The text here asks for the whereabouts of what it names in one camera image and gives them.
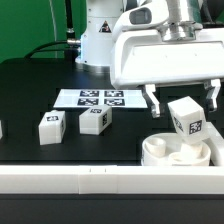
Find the white object at left edge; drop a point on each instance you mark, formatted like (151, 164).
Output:
(1, 132)

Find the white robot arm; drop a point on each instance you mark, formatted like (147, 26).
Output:
(175, 20)

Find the white right fence bar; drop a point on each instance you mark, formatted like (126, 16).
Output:
(216, 143)

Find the white front fence bar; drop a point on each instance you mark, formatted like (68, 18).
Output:
(31, 179)

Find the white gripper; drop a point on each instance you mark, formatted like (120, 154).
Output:
(143, 58)

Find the white marker sheet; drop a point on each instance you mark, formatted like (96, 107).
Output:
(84, 98)

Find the white fence bar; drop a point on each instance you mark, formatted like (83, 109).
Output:
(216, 143)
(31, 179)

